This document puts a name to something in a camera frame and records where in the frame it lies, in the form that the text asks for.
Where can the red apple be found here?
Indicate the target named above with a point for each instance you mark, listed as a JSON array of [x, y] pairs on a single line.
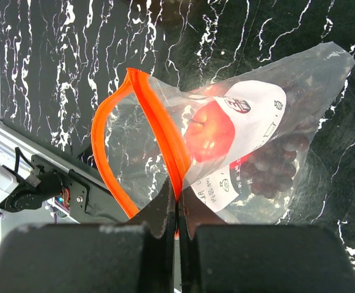
[[210, 133]]

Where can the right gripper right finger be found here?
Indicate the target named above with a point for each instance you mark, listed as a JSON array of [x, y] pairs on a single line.
[[206, 243]]

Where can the clear orange-zipper bag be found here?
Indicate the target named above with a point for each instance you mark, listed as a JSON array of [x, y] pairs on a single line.
[[138, 133]]

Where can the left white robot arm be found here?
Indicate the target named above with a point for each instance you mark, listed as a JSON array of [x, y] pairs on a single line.
[[18, 193]]

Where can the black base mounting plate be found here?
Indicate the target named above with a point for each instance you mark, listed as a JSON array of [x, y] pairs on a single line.
[[87, 200]]

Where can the purple grape bunch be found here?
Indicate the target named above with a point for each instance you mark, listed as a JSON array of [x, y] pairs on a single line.
[[273, 167]]

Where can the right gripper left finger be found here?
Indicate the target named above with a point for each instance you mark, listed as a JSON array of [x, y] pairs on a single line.
[[157, 257]]

